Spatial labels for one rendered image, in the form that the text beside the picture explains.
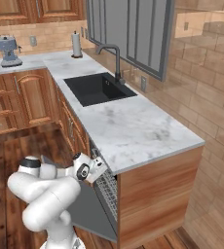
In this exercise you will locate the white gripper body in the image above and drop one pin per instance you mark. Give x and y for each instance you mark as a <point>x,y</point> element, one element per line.
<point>97,172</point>

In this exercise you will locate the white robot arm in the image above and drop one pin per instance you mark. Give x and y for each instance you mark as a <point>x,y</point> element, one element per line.
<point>49,197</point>

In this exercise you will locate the grey dishwasher door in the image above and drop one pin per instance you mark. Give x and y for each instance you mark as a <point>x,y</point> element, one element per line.
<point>93,212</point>

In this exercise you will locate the wooden sink base cupboards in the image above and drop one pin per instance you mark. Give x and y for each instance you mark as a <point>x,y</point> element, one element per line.
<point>72,124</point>

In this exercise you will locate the wooden counter end panel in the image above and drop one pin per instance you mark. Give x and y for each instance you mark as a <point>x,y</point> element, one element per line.
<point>156,201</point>

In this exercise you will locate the black sink basin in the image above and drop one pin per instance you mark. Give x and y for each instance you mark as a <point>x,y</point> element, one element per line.
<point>96,89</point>

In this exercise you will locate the wooden base cupboards with drawers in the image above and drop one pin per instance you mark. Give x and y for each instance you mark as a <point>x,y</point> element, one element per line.
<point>32,97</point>

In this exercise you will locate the dark grey tap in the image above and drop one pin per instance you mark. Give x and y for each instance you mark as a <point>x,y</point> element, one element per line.
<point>118,66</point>

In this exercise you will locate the white paper towel roll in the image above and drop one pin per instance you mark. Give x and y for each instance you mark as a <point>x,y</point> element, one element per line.
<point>76,44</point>

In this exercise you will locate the grey framed window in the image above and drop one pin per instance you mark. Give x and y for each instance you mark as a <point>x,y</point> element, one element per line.
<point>133,30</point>

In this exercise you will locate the grey coffee machine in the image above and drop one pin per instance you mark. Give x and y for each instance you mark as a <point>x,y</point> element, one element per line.
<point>8,50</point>

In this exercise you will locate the grey wall socket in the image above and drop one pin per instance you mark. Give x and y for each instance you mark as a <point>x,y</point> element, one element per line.
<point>143,83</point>
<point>33,41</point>
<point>186,26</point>
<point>82,32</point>

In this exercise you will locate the wooden wall cupboards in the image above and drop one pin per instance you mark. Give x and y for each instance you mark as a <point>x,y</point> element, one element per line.
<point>36,11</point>

